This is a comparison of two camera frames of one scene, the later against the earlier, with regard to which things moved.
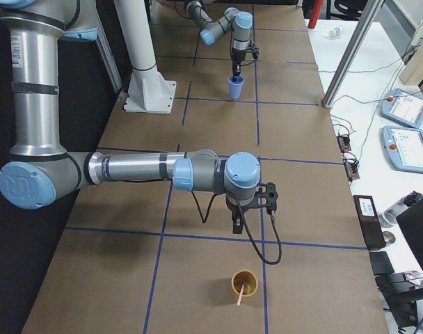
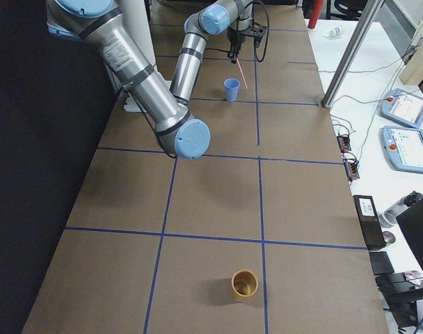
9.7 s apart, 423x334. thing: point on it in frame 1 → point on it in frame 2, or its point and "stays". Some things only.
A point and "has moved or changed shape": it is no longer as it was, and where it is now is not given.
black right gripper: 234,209 → 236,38
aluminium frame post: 369,16 stays
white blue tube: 334,32 stays
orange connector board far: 344,143 stays
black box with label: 369,221 stays
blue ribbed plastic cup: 235,87 has moved or changed shape
